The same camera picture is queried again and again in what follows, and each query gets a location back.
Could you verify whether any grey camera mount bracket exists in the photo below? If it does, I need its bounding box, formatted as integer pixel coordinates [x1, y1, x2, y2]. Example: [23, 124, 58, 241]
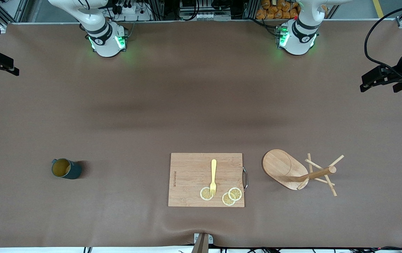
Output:
[191, 233, 214, 253]

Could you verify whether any dark green cup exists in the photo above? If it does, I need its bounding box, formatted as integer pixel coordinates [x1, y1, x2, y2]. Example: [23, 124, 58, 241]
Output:
[51, 158, 83, 180]

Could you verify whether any brown table mat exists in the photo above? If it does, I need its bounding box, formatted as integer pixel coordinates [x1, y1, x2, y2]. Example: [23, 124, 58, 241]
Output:
[0, 20, 402, 248]

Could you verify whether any pile of orange packets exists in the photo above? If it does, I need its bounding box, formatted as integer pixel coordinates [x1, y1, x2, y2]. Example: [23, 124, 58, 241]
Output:
[256, 0, 301, 20]

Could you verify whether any wooden cutting board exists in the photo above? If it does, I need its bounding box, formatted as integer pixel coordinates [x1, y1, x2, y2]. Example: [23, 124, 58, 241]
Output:
[168, 153, 249, 208]

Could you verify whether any yellow plastic fork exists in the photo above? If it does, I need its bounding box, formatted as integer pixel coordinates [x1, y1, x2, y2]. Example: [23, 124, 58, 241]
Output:
[210, 159, 218, 196]

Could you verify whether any wooden cup rack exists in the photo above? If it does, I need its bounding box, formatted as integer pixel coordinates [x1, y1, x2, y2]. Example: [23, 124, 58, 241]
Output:
[262, 149, 345, 197]

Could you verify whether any white power strip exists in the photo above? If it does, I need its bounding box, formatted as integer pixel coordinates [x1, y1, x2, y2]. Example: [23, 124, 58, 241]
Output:
[180, 11, 232, 21]
[111, 0, 152, 21]

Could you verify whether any lemon slice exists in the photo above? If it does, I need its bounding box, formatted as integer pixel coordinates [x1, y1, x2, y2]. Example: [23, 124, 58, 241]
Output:
[200, 187, 215, 201]
[222, 192, 236, 207]
[228, 187, 243, 201]

